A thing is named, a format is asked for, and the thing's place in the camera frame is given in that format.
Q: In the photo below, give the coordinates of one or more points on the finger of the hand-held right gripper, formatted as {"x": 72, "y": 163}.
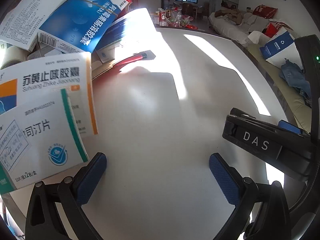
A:
{"x": 288, "y": 127}
{"x": 250, "y": 121}

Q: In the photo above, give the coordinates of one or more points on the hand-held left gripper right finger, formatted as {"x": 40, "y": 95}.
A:
{"x": 222, "y": 177}

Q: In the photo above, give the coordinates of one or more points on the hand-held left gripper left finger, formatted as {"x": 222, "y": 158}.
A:
{"x": 92, "y": 177}

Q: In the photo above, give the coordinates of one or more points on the white green medicine box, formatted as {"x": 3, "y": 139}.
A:
{"x": 42, "y": 142}

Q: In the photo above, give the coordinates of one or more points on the red cardboard box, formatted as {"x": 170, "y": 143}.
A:
{"x": 107, "y": 76}

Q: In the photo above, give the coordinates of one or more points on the white orange medicine box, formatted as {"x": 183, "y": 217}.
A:
{"x": 50, "y": 75}

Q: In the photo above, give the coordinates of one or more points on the beige tape roll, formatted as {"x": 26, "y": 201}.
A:
{"x": 12, "y": 53}

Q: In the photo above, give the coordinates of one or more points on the olive beanbag lounger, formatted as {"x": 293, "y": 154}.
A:
{"x": 290, "y": 100}

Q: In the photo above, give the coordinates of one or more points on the blue jeans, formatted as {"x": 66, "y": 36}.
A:
{"x": 293, "y": 77}

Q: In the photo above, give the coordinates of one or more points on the white blue paper bag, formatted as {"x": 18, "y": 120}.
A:
{"x": 280, "y": 45}

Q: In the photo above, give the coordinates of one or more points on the red striped bag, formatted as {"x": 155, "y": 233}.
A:
{"x": 271, "y": 30}

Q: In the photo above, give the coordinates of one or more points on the white sofa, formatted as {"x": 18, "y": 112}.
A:
{"x": 225, "y": 30}

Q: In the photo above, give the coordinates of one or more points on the brown clothes pile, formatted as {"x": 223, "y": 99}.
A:
{"x": 230, "y": 15}

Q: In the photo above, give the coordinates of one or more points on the red cushion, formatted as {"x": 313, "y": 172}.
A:
{"x": 265, "y": 11}

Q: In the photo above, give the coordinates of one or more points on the dining table with chairs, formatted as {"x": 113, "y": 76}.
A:
{"x": 190, "y": 8}

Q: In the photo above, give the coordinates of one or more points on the white dark-blue medicine box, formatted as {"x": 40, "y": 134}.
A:
{"x": 112, "y": 37}

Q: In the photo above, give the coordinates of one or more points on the blue medicine box rubber band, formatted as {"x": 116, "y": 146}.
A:
{"x": 75, "y": 22}

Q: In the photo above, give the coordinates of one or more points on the white printed medicine box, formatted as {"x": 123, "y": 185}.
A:
{"x": 32, "y": 10}

